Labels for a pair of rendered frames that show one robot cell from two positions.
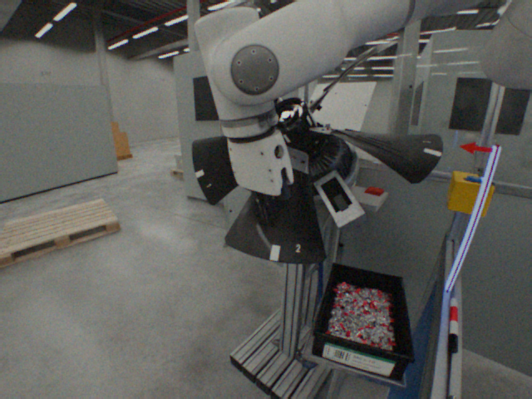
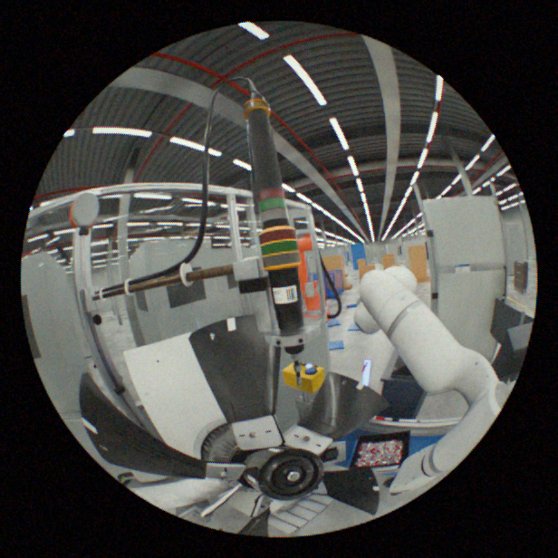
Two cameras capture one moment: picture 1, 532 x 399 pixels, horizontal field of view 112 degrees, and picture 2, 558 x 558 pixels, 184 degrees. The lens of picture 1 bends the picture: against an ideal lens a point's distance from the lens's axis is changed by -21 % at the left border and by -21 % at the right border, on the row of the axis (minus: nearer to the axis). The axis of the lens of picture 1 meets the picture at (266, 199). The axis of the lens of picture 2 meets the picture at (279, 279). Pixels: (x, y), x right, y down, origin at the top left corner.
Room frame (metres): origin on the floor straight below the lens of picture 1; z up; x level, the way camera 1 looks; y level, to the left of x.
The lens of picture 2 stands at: (0.57, 0.05, 1.53)
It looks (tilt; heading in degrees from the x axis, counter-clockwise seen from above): 4 degrees down; 274
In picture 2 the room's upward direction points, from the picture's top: 9 degrees counter-clockwise
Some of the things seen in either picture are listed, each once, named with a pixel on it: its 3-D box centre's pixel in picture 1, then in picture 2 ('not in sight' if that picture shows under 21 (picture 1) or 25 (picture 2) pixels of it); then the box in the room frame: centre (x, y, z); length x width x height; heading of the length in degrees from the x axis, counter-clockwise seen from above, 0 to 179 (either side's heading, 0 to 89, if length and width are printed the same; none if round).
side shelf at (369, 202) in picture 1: (347, 194); not in sight; (1.07, -0.42, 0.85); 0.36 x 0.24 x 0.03; 50
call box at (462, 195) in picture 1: (467, 194); (303, 378); (0.57, -0.62, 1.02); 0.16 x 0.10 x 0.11; 140
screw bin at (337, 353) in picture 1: (362, 312); (380, 452); (0.32, -0.20, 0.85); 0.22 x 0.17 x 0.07; 156
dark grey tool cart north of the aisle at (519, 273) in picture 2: not in sight; (521, 276); (-6.54, -1.01, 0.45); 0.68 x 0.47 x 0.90; 65
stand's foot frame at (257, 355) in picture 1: (298, 343); (278, 501); (0.82, -0.18, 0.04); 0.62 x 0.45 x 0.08; 140
